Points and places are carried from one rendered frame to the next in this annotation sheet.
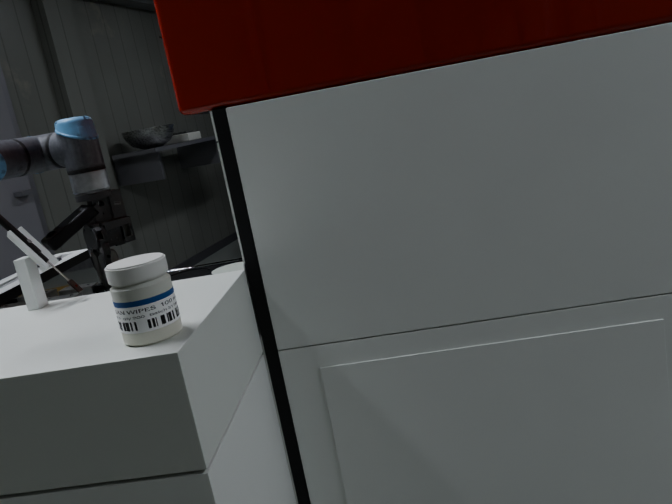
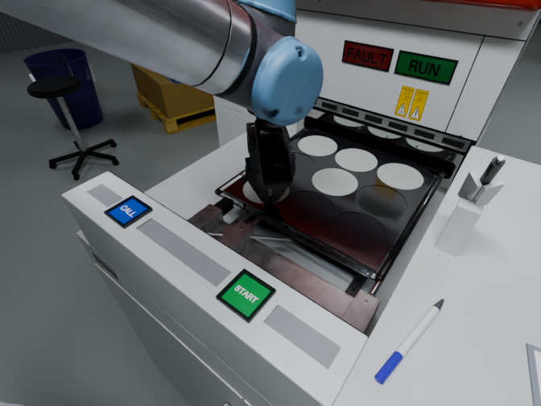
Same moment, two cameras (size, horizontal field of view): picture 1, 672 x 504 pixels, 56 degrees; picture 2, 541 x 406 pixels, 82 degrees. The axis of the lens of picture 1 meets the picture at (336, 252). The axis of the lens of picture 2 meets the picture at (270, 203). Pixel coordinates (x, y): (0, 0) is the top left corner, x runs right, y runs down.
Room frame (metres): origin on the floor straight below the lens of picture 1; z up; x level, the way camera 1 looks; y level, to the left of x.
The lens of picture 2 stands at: (1.08, 0.88, 1.32)
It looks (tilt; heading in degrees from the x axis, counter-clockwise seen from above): 41 degrees down; 301
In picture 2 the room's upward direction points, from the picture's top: straight up
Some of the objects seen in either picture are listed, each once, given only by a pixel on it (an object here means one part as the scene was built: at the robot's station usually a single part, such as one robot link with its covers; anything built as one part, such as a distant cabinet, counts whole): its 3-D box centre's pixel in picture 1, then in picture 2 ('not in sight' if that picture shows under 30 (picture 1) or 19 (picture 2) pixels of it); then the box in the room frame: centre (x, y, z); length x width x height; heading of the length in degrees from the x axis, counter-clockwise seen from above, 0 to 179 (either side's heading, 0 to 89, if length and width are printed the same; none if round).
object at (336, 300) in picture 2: not in sight; (266, 273); (1.25, 0.61, 0.87); 0.36 x 0.08 x 0.03; 174
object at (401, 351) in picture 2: not in sight; (413, 336); (1.02, 0.66, 0.97); 0.14 x 0.01 x 0.01; 72
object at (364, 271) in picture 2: not in sight; (287, 229); (1.26, 0.52, 0.90); 0.38 x 0.01 x 0.01; 174
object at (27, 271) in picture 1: (36, 266); (468, 209); (1.01, 0.48, 1.03); 0.06 x 0.04 x 0.13; 84
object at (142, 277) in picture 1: (144, 298); not in sight; (0.73, 0.23, 1.01); 0.07 x 0.07 x 0.10
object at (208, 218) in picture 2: (79, 291); (202, 222); (1.41, 0.59, 0.89); 0.08 x 0.03 x 0.03; 84
